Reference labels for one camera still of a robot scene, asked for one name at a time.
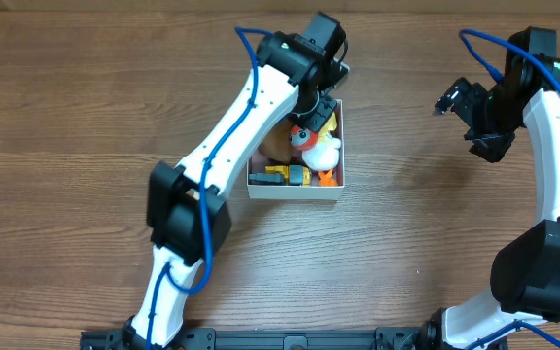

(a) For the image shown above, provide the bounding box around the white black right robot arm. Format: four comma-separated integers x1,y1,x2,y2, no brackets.
416,53,560,349

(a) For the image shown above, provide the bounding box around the brown plush toy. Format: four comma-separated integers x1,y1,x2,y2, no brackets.
258,124,293,163

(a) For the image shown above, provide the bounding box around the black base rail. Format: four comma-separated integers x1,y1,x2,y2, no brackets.
79,326,509,350

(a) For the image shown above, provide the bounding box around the white orange plush duck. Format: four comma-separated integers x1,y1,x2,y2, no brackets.
301,113,342,187

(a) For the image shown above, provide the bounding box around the yellow grey toy truck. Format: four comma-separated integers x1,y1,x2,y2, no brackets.
248,165,312,187

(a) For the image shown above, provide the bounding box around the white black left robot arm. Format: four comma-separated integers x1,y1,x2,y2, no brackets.
122,27,349,349

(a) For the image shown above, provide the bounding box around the red silver face ball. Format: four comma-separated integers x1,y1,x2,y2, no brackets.
289,125,318,152

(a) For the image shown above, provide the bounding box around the white box pink interior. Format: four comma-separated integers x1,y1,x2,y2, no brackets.
246,98,346,201

